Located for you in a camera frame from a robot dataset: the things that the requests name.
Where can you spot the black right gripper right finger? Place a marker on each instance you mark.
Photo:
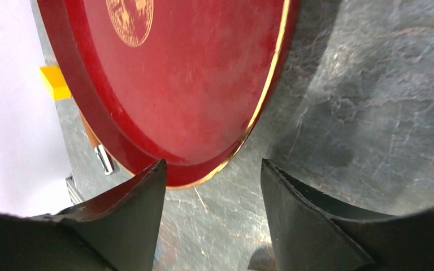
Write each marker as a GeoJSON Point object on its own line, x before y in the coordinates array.
{"type": "Point", "coordinates": [311, 230]}

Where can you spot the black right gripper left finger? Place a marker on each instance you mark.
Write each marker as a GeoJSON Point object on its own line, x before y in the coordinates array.
{"type": "Point", "coordinates": [116, 230]}

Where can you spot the round red lacquer tray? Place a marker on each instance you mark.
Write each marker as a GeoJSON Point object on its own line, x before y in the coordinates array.
{"type": "Point", "coordinates": [183, 81]}

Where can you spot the small yellow block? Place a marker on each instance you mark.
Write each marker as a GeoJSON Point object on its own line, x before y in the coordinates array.
{"type": "Point", "coordinates": [53, 80]}

